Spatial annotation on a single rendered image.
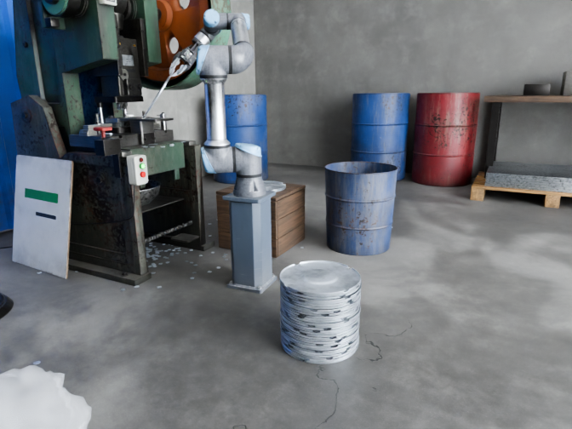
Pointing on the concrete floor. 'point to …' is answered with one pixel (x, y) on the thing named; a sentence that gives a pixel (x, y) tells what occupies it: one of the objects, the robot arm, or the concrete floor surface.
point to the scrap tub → (359, 207)
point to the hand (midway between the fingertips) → (171, 73)
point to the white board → (42, 214)
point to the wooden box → (293, 205)
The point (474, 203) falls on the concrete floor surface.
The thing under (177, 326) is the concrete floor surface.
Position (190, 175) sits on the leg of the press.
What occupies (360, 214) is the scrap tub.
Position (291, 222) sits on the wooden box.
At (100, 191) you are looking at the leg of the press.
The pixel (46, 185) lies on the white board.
